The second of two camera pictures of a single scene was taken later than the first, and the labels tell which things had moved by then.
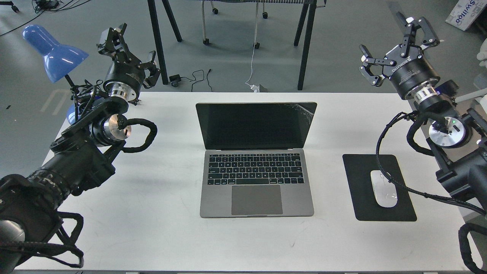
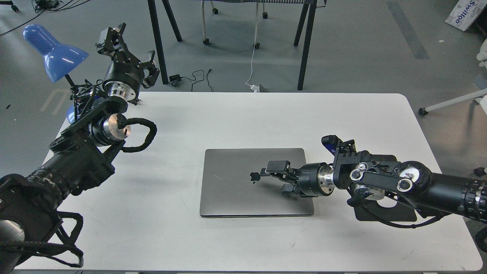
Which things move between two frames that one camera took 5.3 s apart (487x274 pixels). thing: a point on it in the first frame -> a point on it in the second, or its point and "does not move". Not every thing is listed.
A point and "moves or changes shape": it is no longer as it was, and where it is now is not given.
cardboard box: x=465 y=12 does not move
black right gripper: x=411 y=74 -> x=312 y=180
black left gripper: x=124 y=78 does not move
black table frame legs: x=306 y=45 does not move
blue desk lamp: x=58 y=59 does not move
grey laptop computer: x=255 y=163 moves or changes shape
